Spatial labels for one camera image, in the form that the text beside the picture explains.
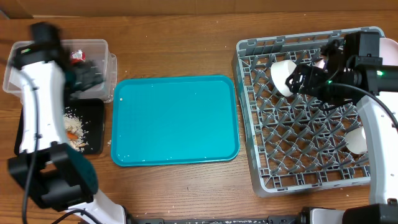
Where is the red snack wrapper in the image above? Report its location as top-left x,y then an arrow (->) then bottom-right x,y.
70,49 -> 86,64

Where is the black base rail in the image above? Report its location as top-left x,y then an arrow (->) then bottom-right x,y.
136,214 -> 310,224

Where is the clear plastic bin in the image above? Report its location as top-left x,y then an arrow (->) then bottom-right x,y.
2,39 -> 118,103

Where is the white bowl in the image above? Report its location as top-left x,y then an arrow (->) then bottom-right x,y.
271,60 -> 297,96

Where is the pile of rice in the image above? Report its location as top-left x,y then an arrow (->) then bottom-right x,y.
63,113 -> 88,152

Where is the pink bowl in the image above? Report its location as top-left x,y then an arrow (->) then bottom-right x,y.
314,59 -> 326,70

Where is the grey dishwasher rack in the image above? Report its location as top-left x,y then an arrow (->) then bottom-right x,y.
232,27 -> 387,197

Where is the white cup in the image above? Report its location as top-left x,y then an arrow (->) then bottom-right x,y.
345,127 -> 368,154

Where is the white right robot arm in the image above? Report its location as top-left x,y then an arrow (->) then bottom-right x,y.
271,31 -> 397,223

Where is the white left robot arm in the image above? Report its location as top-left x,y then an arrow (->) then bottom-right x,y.
7,22 -> 134,223

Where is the teal plastic tray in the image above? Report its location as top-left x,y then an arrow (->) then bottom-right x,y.
111,75 -> 240,167

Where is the orange carrot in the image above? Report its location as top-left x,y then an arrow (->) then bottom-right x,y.
67,131 -> 79,140

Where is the black plastic tray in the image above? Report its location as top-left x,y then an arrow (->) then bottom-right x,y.
14,98 -> 105,155

